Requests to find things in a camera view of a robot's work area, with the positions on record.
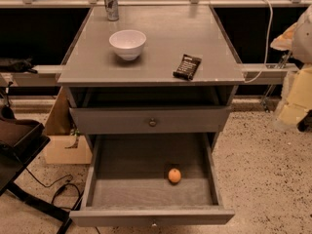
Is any closed grey top drawer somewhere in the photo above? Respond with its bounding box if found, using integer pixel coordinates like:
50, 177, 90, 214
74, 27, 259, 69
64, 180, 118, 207
70, 106, 230, 135

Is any black chair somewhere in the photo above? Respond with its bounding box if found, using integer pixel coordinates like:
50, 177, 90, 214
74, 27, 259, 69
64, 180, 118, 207
0, 106, 71, 234

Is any metal rail frame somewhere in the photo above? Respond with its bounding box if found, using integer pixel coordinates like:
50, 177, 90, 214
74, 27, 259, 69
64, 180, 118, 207
0, 0, 312, 113

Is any grey wooden drawer cabinet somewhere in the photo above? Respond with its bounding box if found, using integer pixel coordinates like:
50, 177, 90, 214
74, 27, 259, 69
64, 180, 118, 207
59, 5, 244, 136

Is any white hanging cable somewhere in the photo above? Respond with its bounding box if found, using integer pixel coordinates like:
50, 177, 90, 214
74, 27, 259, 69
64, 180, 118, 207
243, 0, 274, 84

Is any cardboard box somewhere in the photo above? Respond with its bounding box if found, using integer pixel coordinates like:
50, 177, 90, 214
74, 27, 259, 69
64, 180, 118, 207
44, 89, 92, 165

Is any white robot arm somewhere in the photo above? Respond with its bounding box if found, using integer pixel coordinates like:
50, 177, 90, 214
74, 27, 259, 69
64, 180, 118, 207
270, 5, 312, 130

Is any silver drink can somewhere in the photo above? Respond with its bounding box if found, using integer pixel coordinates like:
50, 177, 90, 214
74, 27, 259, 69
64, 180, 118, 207
104, 0, 119, 21

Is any open grey middle drawer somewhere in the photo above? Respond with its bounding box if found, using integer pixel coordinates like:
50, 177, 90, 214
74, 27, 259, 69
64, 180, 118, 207
70, 134, 235, 227

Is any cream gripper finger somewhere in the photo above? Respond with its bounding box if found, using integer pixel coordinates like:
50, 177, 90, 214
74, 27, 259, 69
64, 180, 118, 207
273, 63, 312, 130

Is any black snack bar packet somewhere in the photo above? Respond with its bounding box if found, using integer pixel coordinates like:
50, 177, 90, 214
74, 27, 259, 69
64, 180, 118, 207
173, 55, 202, 81

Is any small orange fruit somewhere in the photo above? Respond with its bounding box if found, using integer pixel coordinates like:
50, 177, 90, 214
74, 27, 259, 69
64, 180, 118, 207
168, 168, 181, 183

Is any white ceramic bowl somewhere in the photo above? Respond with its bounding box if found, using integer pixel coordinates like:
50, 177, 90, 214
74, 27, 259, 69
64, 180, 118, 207
109, 29, 146, 60

